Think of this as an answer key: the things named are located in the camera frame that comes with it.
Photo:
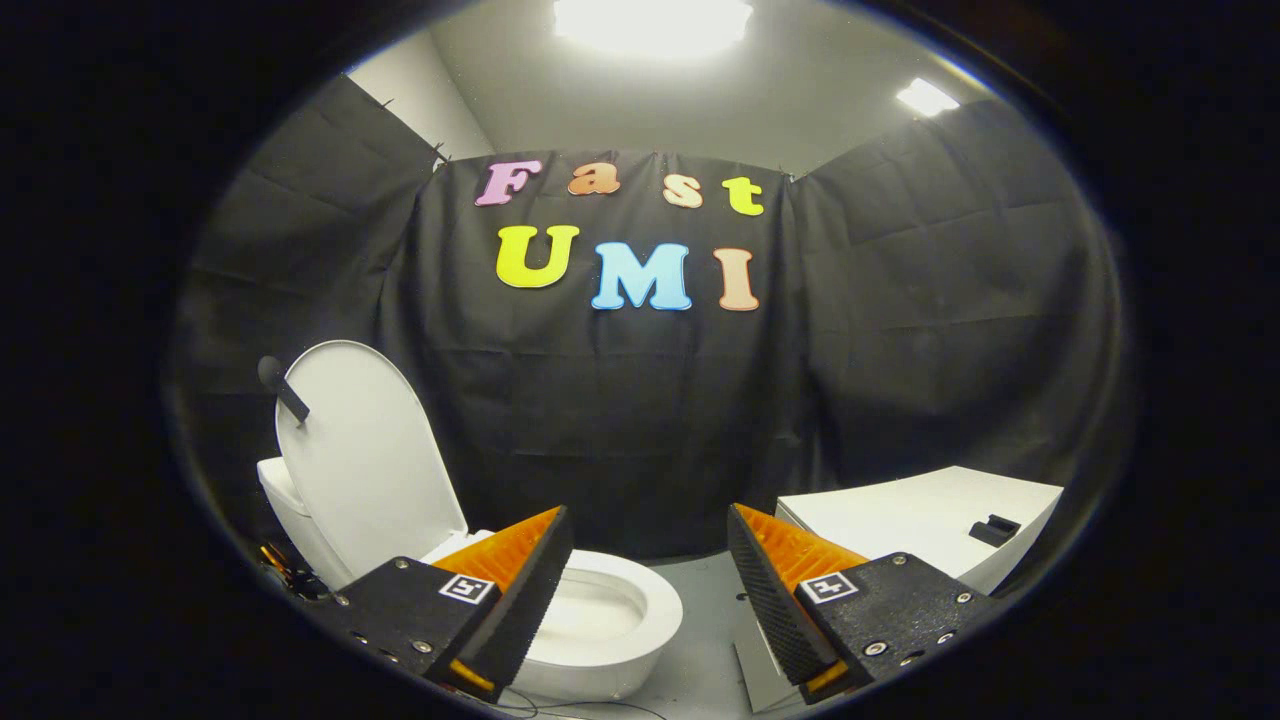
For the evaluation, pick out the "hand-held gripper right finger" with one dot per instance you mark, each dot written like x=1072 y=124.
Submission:
x=765 y=590

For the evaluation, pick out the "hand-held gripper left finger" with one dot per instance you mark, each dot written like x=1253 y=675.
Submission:
x=530 y=590

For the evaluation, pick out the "white toilet lid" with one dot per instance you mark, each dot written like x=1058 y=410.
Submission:
x=370 y=450

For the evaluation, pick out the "black lid pull tab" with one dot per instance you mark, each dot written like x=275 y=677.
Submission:
x=285 y=390

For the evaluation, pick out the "white ceramic toilet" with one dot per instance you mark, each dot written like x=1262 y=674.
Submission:
x=662 y=610

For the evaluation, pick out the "white drawer cabinet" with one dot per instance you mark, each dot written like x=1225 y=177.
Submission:
x=900 y=520

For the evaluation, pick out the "black backdrop cloth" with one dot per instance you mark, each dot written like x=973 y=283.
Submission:
x=620 y=400

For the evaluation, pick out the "small black cabinet-top object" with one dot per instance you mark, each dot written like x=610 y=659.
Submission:
x=995 y=530

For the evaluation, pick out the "large ceiling light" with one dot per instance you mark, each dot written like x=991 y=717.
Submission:
x=650 y=25

